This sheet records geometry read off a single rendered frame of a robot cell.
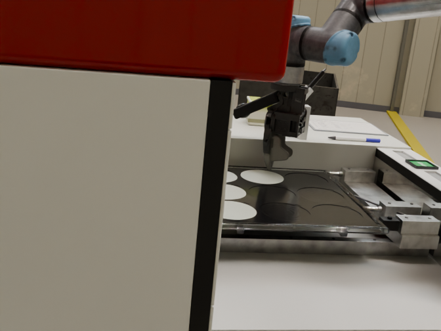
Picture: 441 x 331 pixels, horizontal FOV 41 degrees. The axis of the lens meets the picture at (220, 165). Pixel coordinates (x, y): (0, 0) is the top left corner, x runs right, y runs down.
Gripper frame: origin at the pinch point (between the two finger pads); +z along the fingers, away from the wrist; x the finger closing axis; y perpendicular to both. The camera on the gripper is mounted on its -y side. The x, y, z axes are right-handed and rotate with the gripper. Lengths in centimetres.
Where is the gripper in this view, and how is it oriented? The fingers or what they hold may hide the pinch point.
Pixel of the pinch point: (267, 164)
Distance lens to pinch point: 142.9
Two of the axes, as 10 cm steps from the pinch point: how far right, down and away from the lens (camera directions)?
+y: 9.3, 1.9, -3.2
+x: 3.6, -2.3, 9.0
